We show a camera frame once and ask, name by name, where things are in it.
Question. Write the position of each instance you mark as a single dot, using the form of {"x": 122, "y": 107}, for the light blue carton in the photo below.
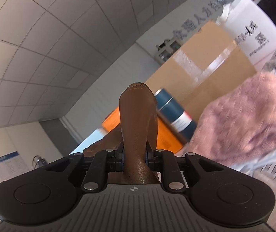
{"x": 89, "y": 140}

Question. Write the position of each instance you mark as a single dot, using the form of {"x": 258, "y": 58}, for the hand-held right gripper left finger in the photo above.
{"x": 115, "y": 162}

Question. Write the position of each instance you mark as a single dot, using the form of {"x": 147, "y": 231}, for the white paper bag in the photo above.
{"x": 254, "y": 21}

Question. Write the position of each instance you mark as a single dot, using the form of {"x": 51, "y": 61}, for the orange cardboard box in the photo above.
{"x": 168, "y": 139}

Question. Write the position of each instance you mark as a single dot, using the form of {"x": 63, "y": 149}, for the pink knit sweater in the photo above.
{"x": 244, "y": 120}

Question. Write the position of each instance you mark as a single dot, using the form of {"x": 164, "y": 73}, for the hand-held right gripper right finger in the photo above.
{"x": 153, "y": 162}

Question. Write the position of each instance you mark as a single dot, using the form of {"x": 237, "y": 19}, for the wall poster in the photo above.
{"x": 4, "y": 171}

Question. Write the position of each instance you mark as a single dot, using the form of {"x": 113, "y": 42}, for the dark blue vacuum bottle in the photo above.
{"x": 176, "y": 116}

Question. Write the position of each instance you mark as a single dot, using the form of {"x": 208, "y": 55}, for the large brown cardboard box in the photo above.
{"x": 213, "y": 53}

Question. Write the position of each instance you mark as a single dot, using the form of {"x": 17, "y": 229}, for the glass door cabinet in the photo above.
{"x": 168, "y": 50}

